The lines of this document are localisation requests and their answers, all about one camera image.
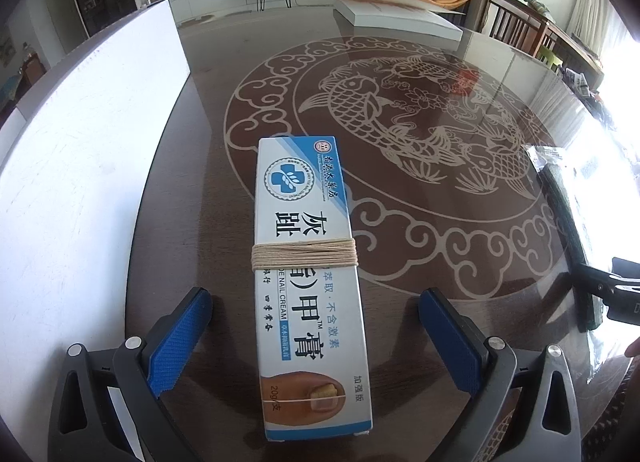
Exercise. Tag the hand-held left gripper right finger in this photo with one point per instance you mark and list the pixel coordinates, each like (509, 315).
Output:
(452, 342)

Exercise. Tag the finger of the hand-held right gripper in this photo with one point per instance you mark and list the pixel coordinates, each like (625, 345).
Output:
(597, 282)
(627, 269)

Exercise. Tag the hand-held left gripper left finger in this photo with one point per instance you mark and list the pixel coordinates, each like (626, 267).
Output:
(177, 342)

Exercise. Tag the blue white ointment box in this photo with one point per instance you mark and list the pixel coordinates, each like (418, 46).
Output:
(305, 342)

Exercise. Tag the person's right hand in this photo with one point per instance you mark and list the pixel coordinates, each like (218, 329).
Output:
(634, 348)

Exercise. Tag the pile of assorted packets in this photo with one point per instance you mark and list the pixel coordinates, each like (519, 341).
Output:
(582, 87)

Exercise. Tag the dark wooden bench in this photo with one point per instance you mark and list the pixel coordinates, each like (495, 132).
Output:
(575, 50)

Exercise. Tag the dark wooden chair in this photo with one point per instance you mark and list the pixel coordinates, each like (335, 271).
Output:
(515, 25)

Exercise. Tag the grey green cloth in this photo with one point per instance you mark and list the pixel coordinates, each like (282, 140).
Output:
(539, 6)

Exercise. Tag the wooden side cabinet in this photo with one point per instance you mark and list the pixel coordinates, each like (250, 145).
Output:
(34, 70)

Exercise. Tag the white flat carton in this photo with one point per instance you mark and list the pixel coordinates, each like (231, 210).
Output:
(400, 17)

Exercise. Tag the framed wall picture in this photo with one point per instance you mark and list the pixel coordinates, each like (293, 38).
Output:
(5, 51)

